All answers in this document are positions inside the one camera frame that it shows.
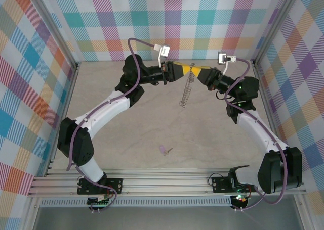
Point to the aluminium front rail frame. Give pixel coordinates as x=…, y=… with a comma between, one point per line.
x=164, y=184

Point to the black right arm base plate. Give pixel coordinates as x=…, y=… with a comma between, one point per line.
x=220, y=184

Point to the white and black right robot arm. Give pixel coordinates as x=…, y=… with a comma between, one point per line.
x=258, y=131

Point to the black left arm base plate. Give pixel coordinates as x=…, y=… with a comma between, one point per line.
x=115, y=184

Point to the small key with lilac tag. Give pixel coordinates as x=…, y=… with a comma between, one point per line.
x=162, y=150

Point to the aluminium side rail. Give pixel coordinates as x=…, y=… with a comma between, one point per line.
x=270, y=113
x=63, y=113

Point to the aluminium frame leg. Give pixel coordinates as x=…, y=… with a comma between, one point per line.
x=31, y=214
x=302, y=214

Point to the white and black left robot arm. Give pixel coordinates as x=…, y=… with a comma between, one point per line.
x=101, y=111

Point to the aluminium corner post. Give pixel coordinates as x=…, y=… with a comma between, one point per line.
x=276, y=25
x=56, y=30

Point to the grey metal shelf panel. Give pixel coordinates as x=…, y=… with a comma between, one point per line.
x=164, y=218

